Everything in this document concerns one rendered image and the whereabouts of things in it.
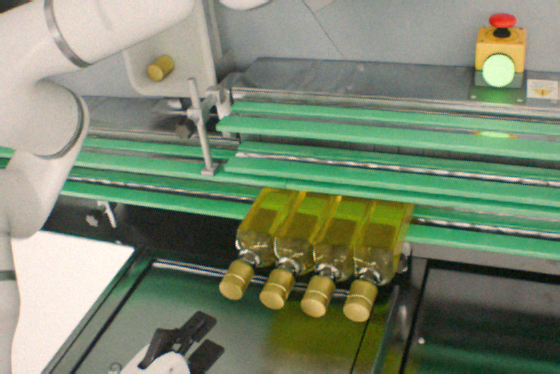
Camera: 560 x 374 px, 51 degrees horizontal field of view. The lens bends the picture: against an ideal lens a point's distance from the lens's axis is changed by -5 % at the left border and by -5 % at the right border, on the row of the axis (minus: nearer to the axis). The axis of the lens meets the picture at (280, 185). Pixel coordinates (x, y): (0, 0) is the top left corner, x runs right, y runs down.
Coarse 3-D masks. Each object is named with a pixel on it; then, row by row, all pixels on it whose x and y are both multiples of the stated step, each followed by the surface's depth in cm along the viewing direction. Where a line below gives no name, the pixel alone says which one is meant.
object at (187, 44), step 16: (192, 16) 105; (176, 32) 108; (192, 32) 107; (128, 48) 106; (144, 48) 110; (160, 48) 111; (176, 48) 110; (192, 48) 109; (208, 48) 100; (128, 64) 107; (144, 64) 110; (176, 64) 112; (192, 64) 111; (208, 64) 101; (144, 80) 111; (176, 80) 110; (208, 80) 103; (176, 96) 107
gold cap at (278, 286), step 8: (272, 272) 83; (280, 272) 82; (288, 272) 82; (272, 280) 81; (280, 280) 81; (288, 280) 82; (264, 288) 81; (272, 288) 80; (280, 288) 80; (288, 288) 81; (264, 296) 80; (272, 296) 80; (280, 296) 80; (272, 304) 81; (280, 304) 80
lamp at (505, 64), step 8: (496, 56) 84; (504, 56) 84; (488, 64) 84; (496, 64) 83; (504, 64) 83; (512, 64) 84; (488, 72) 84; (496, 72) 84; (504, 72) 83; (512, 72) 83; (488, 80) 85; (496, 80) 84; (504, 80) 84
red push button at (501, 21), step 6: (492, 18) 85; (498, 18) 84; (504, 18) 84; (510, 18) 84; (492, 24) 85; (498, 24) 84; (504, 24) 84; (510, 24) 84; (498, 30) 86; (504, 30) 85
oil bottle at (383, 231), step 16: (368, 208) 89; (384, 208) 88; (400, 208) 88; (368, 224) 86; (384, 224) 85; (400, 224) 85; (368, 240) 83; (384, 240) 83; (400, 240) 86; (352, 256) 83; (368, 256) 81; (384, 256) 80; (384, 272) 81
